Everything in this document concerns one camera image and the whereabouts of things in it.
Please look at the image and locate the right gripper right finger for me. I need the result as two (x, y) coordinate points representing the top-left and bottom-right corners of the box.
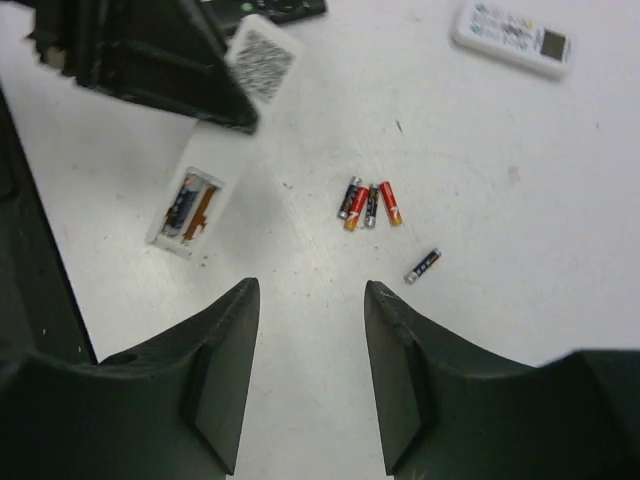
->
(364, 281), (639, 479)

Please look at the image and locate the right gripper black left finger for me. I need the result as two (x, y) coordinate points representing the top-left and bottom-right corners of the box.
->
(1, 278), (260, 479)

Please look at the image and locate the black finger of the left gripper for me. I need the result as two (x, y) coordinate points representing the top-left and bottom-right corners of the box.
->
(26, 0), (259, 134)

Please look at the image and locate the black remote control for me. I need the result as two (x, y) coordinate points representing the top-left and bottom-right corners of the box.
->
(204, 0), (327, 25)

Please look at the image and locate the white remote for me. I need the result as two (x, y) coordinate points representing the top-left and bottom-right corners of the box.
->
(145, 14), (304, 259)
(452, 1), (574, 80)

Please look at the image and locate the black battery pair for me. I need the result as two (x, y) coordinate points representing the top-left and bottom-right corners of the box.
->
(404, 248), (441, 285)

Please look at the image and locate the black battery in cluster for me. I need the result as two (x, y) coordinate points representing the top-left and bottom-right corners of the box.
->
(364, 183), (379, 229)

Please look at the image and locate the red battery top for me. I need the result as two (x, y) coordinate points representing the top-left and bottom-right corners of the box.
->
(379, 181), (403, 226)

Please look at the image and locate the red battery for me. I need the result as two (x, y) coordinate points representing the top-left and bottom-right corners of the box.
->
(344, 187), (370, 231)
(379, 181), (403, 226)

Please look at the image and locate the red battery lower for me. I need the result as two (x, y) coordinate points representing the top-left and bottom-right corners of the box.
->
(344, 187), (370, 231)

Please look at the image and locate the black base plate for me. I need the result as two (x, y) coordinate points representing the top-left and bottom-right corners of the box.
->
(1, 98), (96, 364)

